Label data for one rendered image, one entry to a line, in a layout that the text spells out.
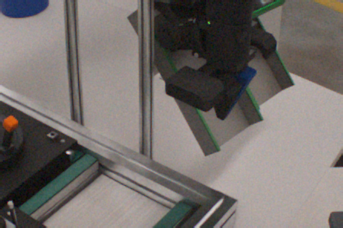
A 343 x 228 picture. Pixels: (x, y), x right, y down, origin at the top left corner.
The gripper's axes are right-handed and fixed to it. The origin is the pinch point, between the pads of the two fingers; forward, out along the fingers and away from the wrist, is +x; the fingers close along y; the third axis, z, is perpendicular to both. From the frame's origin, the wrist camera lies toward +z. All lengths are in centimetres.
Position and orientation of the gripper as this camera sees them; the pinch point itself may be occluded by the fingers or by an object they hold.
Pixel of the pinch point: (223, 96)
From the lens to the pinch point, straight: 80.5
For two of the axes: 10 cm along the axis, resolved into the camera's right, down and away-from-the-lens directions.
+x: 0.1, 7.8, 6.3
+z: -7.8, -3.9, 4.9
